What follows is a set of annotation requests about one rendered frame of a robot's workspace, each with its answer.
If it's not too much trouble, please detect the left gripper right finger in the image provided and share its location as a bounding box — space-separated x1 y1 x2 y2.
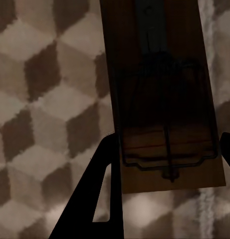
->
220 132 230 166

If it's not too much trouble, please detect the mousetrap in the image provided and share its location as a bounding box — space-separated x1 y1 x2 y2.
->
100 0 226 194

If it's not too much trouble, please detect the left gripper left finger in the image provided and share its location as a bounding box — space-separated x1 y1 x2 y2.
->
49 132 124 239

